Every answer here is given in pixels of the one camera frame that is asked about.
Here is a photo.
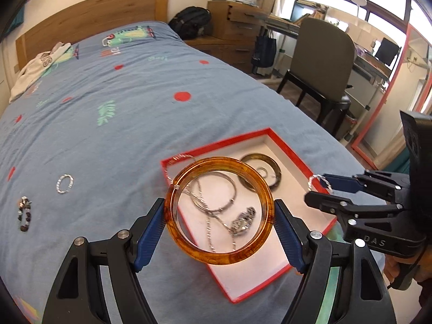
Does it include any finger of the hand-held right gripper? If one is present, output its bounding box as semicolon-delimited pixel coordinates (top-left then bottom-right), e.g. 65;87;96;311
304;191;403;226
320;172;406;204

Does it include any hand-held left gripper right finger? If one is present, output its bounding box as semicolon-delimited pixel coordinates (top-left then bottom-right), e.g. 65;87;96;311
274;199;397;324

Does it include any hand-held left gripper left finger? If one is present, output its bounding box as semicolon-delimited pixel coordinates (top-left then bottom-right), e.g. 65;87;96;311
41;197;167;324

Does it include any wavy silver bangle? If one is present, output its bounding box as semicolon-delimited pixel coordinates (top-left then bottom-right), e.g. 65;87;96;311
308;174;335;195

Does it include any red jewelry box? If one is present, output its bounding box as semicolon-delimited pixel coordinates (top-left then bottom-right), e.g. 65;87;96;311
160;127;338;304

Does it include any olive green bangle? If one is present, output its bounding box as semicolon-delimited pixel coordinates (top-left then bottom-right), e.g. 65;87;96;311
240;153;282;189

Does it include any silver chain necklace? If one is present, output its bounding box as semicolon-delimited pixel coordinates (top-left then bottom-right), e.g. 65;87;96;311
168;154;238;254

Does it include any amber bangle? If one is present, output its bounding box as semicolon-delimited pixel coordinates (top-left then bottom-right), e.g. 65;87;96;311
164;156;275;266

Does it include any person's right hand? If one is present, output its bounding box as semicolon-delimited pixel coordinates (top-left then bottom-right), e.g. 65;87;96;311
384;256;400;283

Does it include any silver bow brooch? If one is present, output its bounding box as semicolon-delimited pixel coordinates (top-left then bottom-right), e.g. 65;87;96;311
230;207;257;236

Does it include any thin silver bangle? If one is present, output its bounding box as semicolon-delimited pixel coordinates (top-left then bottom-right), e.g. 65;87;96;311
192;172;237;214

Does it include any red framed mirror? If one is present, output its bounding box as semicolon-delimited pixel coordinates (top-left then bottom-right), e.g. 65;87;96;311
351;23;432;163

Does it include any printed blue bed sheet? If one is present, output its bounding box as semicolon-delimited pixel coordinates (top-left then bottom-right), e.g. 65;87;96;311
0;21;389;324

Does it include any grey office chair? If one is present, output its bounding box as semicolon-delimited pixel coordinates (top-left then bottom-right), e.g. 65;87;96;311
277;17;356;136

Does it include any black monitor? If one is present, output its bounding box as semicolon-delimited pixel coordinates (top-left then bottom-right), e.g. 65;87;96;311
374;38;401;68

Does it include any black tote bag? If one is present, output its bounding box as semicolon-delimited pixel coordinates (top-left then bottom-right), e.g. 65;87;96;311
251;29;278;69

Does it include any grey desk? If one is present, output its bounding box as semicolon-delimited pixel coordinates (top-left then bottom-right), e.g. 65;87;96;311
263;13;394;88

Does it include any wooden drawer cabinet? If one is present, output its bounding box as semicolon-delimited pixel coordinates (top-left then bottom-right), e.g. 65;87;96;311
184;1;271;75

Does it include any white garment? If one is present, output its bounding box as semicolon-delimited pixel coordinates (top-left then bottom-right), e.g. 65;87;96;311
9;42;73;103

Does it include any black backpack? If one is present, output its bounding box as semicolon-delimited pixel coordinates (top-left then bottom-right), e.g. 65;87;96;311
168;6;214;40

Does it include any wooden headboard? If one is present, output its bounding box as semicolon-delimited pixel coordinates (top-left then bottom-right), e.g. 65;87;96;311
15;0;170;70

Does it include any twisted rope silver bangle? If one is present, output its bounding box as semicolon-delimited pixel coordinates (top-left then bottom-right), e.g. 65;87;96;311
56;174;74;195

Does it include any dark beaded bracelet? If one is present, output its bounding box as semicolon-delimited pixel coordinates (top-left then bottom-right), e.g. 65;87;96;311
18;196;33;233

